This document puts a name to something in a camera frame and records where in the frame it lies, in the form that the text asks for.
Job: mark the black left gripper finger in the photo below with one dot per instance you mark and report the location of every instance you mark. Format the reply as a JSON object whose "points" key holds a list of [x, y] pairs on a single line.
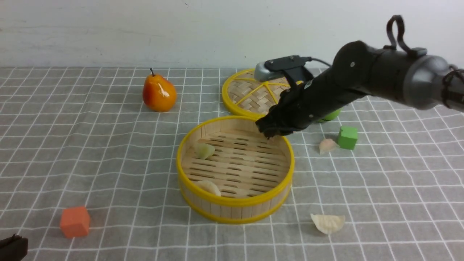
{"points": [[14, 248]]}

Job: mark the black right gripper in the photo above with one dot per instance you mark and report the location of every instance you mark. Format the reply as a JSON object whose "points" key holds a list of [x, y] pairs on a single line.
{"points": [[300, 107]]}

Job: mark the pinkish dumpling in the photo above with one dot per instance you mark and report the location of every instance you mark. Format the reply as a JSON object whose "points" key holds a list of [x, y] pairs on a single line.
{"points": [[327, 145]]}

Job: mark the pale green dumpling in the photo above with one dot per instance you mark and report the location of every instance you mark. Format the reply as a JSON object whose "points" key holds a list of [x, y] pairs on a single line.
{"points": [[203, 150]]}

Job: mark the white dumpling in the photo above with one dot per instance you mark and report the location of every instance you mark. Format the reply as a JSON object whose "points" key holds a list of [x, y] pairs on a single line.
{"points": [[328, 224], [209, 187]]}

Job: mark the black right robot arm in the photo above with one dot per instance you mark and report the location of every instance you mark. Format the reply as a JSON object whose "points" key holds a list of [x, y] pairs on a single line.
{"points": [[417, 80]]}

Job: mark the woven bamboo steamer lid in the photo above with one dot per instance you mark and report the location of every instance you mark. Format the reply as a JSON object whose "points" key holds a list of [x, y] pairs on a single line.
{"points": [[244, 96]]}

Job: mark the bamboo steamer tray yellow rim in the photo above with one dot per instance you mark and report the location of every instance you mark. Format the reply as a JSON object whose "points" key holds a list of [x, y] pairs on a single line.
{"points": [[254, 174]]}

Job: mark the green toy watermelon ball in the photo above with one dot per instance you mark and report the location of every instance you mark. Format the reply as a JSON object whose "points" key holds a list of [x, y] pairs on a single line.
{"points": [[329, 117]]}

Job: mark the orange wooden cube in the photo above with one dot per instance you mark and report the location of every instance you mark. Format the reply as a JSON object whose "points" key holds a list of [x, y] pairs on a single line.
{"points": [[75, 222]]}

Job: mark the green wooden cube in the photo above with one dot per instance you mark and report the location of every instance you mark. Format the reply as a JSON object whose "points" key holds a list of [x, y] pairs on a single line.
{"points": [[347, 137]]}

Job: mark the grey checked tablecloth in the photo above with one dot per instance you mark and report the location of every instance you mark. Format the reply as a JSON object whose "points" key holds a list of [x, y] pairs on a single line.
{"points": [[82, 137]]}

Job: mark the orange yellow toy pear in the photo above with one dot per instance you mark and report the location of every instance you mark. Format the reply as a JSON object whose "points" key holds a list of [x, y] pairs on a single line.
{"points": [[158, 93]]}

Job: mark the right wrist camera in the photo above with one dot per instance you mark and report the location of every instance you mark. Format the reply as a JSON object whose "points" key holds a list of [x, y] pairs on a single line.
{"points": [[292, 68]]}

